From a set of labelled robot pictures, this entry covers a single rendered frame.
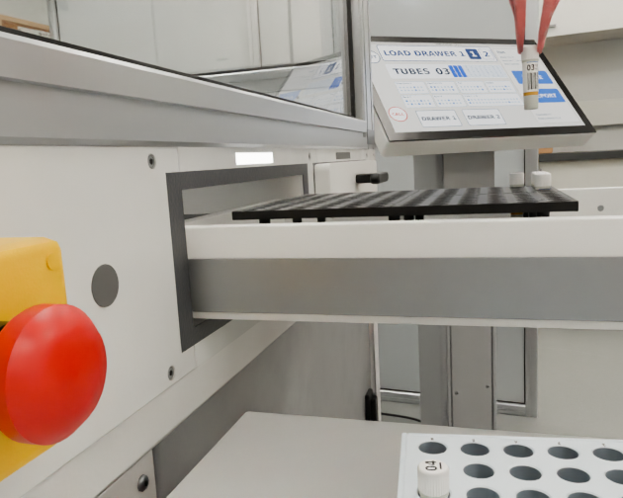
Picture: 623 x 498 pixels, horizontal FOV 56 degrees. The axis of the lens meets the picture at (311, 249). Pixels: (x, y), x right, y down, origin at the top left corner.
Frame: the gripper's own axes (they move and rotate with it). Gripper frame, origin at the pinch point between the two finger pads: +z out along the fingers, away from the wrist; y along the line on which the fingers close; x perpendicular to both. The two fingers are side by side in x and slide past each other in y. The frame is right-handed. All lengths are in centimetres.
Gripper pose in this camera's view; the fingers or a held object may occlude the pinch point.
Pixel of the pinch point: (530, 41)
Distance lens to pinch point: 49.4
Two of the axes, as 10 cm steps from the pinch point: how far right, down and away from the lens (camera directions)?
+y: -9.5, -0.9, 3.0
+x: -3.1, 1.0, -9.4
